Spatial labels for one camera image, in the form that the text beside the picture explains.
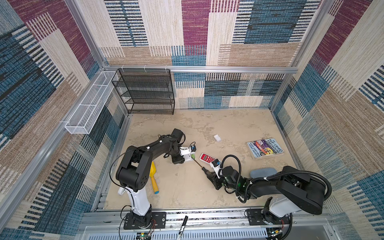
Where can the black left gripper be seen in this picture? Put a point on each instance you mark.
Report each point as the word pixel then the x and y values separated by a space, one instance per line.
pixel 179 160

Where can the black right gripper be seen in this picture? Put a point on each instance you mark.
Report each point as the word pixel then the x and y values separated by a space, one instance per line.
pixel 217 186

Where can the black yellow screwdriver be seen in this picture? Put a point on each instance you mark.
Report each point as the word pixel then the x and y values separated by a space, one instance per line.
pixel 208 174

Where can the white battery cover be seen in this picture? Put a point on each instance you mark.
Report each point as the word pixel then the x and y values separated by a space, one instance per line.
pixel 217 138

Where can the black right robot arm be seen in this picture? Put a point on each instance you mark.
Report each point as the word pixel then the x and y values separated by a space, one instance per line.
pixel 289 190

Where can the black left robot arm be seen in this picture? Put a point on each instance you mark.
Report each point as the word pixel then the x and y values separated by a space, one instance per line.
pixel 133 172

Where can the red white remote control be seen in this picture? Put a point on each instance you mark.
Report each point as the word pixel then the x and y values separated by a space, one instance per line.
pixel 206 158

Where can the yellow toy shovel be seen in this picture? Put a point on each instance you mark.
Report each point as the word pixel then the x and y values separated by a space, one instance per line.
pixel 153 180

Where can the blue grey sponge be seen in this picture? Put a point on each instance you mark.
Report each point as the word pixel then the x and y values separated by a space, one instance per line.
pixel 263 172

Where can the colourful magazine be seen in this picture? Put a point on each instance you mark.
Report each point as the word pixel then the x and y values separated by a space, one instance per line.
pixel 264 147

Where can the black marker pen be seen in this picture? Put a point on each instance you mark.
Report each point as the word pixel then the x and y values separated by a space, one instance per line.
pixel 181 231

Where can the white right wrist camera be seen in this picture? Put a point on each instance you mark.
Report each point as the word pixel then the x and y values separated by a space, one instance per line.
pixel 216 165

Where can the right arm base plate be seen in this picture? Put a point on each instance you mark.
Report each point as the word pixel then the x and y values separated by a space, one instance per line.
pixel 256 217

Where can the black wire shelf rack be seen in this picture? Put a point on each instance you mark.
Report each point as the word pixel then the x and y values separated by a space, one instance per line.
pixel 146 91

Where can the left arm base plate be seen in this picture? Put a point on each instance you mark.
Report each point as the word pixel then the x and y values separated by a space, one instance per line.
pixel 135 222

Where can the white mesh wall basket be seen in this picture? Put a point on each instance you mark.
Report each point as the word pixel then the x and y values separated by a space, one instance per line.
pixel 86 114

